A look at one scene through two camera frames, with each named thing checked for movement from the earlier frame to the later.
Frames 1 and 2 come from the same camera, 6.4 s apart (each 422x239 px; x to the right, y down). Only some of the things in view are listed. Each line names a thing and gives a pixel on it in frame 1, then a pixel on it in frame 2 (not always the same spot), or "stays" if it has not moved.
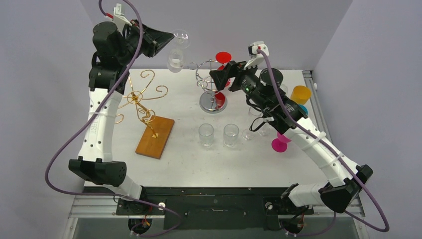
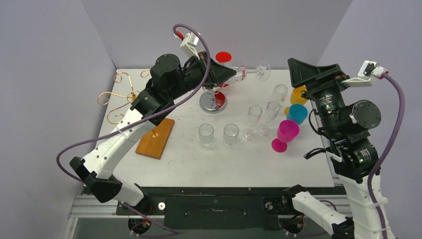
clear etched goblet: [230, 132] stays
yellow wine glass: [301, 94] stays
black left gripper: [154, 40] → [217, 73]
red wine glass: [222, 57] stays
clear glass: [206, 131] stays
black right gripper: [231, 73] → [321, 83]
